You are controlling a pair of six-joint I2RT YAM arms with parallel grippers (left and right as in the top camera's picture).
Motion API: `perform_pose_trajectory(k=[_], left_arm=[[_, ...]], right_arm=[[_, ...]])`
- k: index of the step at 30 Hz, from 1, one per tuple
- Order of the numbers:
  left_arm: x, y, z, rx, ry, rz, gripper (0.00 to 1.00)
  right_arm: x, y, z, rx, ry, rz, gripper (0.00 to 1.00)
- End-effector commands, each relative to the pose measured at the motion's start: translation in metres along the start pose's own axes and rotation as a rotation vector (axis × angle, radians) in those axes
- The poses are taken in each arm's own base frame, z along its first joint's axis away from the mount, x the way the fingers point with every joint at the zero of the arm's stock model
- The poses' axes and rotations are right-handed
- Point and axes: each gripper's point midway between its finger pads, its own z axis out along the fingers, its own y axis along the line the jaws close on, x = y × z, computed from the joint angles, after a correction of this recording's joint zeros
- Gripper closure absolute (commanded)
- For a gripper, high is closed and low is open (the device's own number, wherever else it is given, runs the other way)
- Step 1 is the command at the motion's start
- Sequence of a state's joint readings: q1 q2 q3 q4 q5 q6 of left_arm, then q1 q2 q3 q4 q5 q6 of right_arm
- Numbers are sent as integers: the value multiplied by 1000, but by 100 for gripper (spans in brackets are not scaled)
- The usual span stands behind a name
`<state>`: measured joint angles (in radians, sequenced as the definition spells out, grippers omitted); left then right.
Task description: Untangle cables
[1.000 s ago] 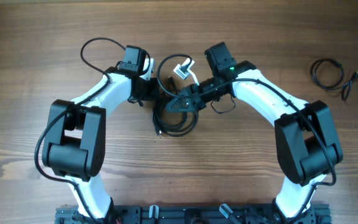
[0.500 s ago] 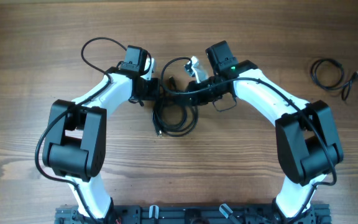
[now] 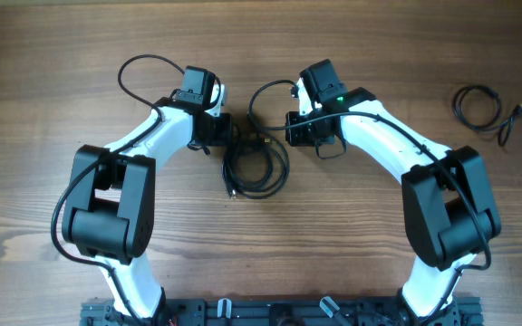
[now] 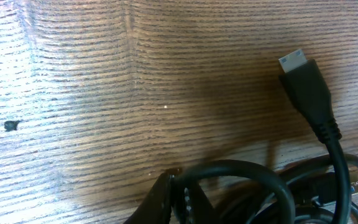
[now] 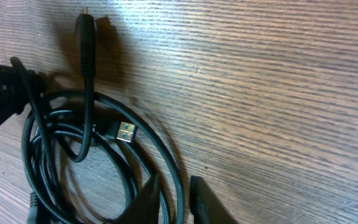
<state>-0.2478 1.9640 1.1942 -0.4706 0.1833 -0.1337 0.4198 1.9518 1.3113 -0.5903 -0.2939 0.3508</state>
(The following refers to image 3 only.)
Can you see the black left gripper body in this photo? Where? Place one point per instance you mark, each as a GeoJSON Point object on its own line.
{"type": "Point", "coordinates": [218, 129]}

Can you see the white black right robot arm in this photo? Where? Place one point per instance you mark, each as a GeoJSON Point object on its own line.
{"type": "Point", "coordinates": [450, 213]}

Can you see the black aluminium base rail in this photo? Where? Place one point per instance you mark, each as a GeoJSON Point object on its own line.
{"type": "Point", "coordinates": [365, 311]}

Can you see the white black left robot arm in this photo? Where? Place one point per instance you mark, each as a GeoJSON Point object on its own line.
{"type": "Point", "coordinates": [108, 209]}

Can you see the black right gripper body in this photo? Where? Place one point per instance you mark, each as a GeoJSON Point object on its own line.
{"type": "Point", "coordinates": [301, 129]}

